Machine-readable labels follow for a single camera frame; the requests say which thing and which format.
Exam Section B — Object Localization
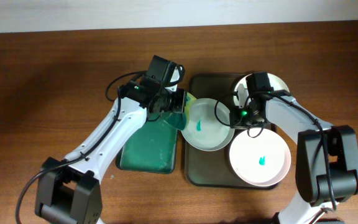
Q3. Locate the green yellow scrub sponge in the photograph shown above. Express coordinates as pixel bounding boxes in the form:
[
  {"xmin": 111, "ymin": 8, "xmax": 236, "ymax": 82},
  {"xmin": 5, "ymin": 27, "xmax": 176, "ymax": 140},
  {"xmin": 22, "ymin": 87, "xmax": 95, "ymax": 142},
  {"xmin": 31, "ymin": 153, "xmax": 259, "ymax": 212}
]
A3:
[{"xmin": 162, "ymin": 92, "xmax": 196, "ymax": 131}]

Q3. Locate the grey plate with green stain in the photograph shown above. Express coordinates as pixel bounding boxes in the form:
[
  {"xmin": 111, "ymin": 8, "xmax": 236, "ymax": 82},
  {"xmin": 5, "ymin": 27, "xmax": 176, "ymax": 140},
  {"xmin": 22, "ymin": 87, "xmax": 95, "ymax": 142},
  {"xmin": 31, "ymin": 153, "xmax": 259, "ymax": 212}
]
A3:
[{"xmin": 181, "ymin": 98, "xmax": 234, "ymax": 152}]

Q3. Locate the white plate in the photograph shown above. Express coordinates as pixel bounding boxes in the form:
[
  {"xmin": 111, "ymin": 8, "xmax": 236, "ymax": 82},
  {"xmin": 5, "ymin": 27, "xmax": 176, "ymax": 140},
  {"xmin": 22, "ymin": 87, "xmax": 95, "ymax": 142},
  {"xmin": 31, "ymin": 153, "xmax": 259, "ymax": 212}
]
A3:
[{"xmin": 229, "ymin": 128, "xmax": 291, "ymax": 187}]

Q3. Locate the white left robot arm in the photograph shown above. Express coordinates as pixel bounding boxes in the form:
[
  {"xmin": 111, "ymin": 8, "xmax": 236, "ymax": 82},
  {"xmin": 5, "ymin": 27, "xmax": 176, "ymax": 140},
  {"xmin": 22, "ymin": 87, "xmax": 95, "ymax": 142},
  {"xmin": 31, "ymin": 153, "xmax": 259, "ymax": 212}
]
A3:
[{"xmin": 35, "ymin": 85, "xmax": 186, "ymax": 223}]

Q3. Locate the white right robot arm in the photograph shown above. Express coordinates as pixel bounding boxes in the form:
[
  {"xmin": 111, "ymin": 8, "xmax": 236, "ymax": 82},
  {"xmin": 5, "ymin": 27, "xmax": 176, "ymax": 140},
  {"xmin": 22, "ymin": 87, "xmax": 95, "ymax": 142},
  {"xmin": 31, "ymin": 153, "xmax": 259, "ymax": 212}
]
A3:
[{"xmin": 229, "ymin": 91, "xmax": 358, "ymax": 223}]

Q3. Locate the small green water tray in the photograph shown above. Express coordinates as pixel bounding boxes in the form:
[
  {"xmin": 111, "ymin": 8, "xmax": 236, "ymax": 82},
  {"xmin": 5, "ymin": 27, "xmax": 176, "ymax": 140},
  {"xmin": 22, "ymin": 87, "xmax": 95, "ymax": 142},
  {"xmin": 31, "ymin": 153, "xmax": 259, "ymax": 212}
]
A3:
[{"xmin": 116, "ymin": 119, "xmax": 178, "ymax": 174}]

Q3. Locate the large dark serving tray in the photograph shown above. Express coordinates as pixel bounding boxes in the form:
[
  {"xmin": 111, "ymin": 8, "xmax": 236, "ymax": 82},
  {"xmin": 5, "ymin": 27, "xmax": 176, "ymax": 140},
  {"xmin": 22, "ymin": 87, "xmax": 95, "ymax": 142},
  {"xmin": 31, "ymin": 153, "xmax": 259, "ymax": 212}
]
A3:
[{"xmin": 184, "ymin": 71, "xmax": 276, "ymax": 190}]

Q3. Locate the white plate far corner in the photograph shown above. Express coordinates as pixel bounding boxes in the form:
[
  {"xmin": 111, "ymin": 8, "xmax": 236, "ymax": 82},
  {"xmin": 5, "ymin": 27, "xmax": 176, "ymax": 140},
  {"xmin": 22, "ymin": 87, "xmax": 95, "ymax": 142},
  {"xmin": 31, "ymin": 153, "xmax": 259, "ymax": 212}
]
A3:
[{"xmin": 232, "ymin": 73, "xmax": 290, "ymax": 106}]

